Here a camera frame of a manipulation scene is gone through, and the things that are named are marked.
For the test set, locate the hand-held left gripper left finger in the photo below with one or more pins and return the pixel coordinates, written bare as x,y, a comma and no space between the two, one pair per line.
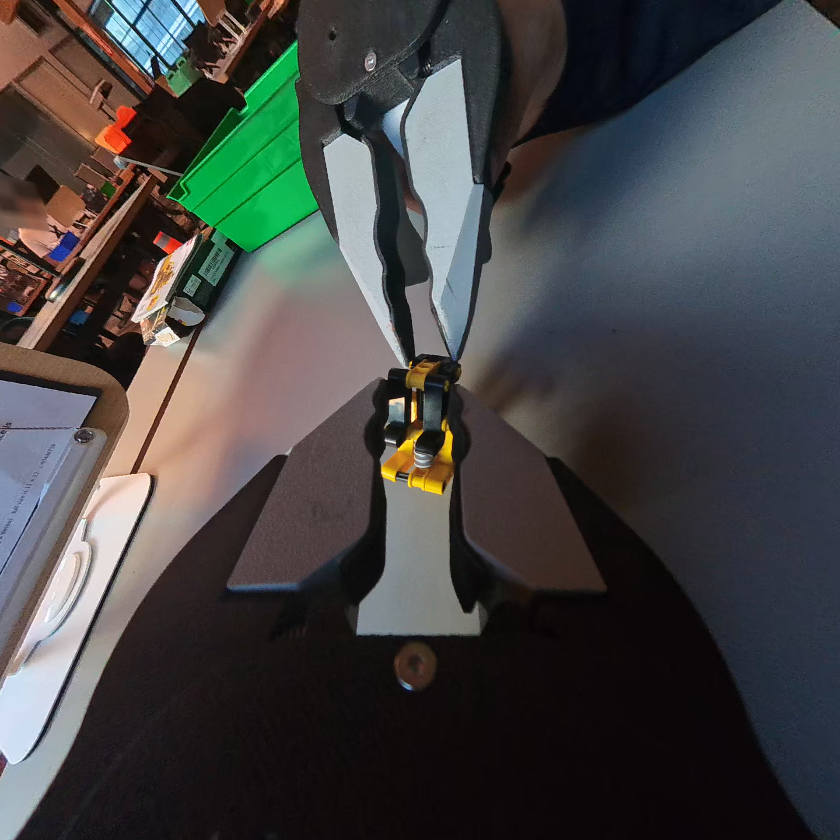
308,512

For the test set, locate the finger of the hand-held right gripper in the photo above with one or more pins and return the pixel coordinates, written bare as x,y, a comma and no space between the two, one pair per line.
358,210
449,184

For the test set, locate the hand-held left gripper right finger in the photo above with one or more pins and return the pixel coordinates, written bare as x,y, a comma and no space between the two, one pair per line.
525,518

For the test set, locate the green storage bin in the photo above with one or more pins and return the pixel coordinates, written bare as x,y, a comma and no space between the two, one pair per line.
256,177

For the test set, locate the yellow black lego model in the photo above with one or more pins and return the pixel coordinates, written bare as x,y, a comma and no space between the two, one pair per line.
420,469

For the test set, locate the person's right forearm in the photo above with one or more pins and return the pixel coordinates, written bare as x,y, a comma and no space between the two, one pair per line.
643,52

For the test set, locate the person's right hand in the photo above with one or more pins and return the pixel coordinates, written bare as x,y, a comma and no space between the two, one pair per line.
535,59

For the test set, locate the small green tote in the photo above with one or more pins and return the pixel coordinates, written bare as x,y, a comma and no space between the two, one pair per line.
182,75

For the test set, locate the red storage bin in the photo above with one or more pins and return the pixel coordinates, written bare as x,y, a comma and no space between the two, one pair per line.
167,243

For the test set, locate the paned window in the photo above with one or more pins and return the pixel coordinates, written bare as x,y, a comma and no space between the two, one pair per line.
151,26

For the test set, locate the crumpled plastic bag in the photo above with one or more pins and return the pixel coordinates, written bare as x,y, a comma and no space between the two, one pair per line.
161,334

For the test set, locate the orange storage bin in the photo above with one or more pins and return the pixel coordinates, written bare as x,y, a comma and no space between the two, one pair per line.
123,118
110,139

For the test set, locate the clear acrylic holder bar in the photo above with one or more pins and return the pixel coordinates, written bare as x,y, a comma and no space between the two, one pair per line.
79,459

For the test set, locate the long wooden-edged table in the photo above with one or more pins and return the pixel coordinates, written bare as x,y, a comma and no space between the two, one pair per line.
98,256

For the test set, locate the printed instruction sheet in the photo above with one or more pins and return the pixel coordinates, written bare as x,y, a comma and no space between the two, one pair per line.
39,420

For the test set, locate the small blue bin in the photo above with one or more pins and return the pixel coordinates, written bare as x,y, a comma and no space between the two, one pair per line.
65,247

